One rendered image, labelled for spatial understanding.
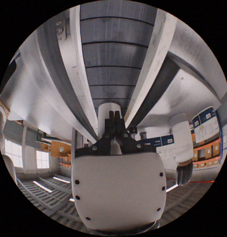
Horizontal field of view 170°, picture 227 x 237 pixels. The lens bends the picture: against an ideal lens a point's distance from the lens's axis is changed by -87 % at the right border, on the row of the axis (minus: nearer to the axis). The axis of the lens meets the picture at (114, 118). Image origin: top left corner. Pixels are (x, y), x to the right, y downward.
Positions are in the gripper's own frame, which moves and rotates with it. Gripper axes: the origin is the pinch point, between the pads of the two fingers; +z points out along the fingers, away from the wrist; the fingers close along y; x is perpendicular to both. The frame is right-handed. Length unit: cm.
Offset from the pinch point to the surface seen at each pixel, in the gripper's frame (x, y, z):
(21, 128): -228, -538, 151
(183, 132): -8.0, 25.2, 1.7
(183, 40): 17.9, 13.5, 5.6
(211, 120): -0.7, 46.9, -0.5
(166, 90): 4.2, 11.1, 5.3
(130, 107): 0.6, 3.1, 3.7
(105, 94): 2.1, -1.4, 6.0
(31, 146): -369, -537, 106
